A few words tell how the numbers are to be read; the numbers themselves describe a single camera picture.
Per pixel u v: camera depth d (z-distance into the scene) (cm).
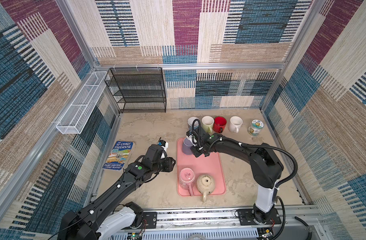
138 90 111
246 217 73
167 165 70
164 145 73
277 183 52
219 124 108
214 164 92
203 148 69
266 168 49
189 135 84
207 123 102
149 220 73
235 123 102
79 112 74
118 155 94
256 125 101
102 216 42
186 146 89
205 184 76
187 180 74
